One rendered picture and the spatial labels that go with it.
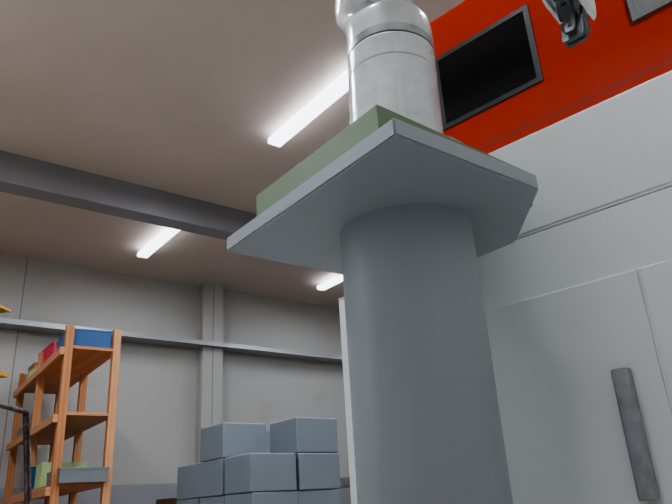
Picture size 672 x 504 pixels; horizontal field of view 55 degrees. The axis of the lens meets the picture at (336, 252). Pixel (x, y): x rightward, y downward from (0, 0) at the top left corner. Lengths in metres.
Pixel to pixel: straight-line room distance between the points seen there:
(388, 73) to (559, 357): 0.41
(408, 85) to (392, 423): 0.41
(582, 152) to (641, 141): 0.07
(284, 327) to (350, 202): 9.13
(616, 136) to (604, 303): 0.21
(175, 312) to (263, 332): 1.39
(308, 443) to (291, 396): 4.96
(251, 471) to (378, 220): 3.78
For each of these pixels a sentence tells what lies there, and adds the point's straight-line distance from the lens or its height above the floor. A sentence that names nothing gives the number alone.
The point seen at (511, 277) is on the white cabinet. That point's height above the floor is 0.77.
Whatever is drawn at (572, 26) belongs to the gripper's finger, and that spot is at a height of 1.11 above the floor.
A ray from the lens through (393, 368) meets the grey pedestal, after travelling 0.67.
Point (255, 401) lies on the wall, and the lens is 9.31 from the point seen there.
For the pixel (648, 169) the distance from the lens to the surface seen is 0.86.
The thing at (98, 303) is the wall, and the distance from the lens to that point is 8.67.
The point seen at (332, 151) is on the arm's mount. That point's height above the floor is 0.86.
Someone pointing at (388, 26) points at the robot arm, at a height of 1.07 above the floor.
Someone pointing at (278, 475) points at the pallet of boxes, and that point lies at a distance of 4.53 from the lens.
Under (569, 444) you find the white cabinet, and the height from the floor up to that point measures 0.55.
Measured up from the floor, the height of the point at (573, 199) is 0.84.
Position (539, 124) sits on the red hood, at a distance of 1.67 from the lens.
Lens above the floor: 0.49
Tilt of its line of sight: 22 degrees up
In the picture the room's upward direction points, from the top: 3 degrees counter-clockwise
